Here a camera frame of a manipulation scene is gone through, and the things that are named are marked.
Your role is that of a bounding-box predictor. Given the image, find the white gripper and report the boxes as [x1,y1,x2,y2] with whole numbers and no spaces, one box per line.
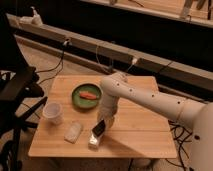
[97,100,118,129]

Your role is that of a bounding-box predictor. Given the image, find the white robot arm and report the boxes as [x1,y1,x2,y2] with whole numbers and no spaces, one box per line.
[97,72,213,171]

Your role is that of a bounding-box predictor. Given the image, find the white sponge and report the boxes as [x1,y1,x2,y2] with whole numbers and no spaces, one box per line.
[64,121,83,144]

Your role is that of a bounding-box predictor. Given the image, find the green plate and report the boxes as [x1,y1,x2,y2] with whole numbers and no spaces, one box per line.
[71,83,102,109]

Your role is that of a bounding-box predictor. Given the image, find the orange carrot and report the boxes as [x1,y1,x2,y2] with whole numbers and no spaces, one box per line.
[79,91,97,100]

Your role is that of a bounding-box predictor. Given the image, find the wooden table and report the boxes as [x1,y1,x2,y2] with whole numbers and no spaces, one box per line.
[29,75,177,158]

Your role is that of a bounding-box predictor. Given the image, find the white plastic cup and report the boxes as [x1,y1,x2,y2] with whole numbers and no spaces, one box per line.
[43,102,63,125]

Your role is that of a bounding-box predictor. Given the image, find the black office chair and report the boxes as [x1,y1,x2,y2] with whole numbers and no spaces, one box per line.
[0,9,47,171]

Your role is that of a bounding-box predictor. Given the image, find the black floor cables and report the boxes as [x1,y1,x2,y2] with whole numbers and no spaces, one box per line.
[168,121,196,171]

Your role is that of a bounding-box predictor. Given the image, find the grey metal rail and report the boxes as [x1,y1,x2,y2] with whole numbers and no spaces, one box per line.
[7,14,213,101]

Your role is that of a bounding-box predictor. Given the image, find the white clamp on rail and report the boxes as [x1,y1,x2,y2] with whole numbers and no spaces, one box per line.
[19,6,43,26]

